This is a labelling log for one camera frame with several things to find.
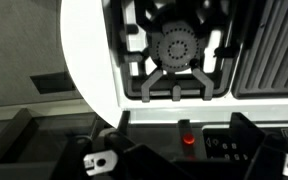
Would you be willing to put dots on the black burner grate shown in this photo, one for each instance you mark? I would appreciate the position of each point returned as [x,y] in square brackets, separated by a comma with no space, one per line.
[147,87]

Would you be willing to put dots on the black rectangular floor plate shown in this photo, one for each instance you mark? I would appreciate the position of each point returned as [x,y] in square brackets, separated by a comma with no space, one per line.
[52,83]

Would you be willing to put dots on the grey round burner disc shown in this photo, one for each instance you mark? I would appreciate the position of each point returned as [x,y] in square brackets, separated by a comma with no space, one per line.
[177,50]

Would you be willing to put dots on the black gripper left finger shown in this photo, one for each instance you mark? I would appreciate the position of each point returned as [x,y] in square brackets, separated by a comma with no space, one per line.
[137,163]

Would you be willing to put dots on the grey toy stove body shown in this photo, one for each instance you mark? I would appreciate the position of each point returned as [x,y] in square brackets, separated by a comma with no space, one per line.
[157,113]

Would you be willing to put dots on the dark glass cabinet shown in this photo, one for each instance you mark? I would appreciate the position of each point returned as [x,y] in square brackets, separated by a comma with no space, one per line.
[34,140]

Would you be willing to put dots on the black keypad panel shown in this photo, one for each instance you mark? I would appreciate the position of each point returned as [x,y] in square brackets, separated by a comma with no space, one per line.
[224,146]

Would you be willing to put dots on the orange round button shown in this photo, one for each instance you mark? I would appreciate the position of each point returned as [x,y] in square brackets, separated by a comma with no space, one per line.
[188,139]

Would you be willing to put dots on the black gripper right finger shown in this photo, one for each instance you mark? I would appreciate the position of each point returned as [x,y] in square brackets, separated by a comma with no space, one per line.
[277,160]

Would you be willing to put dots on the black ribbed griddle plate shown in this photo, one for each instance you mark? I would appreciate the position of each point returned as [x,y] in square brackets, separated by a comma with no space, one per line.
[270,50]

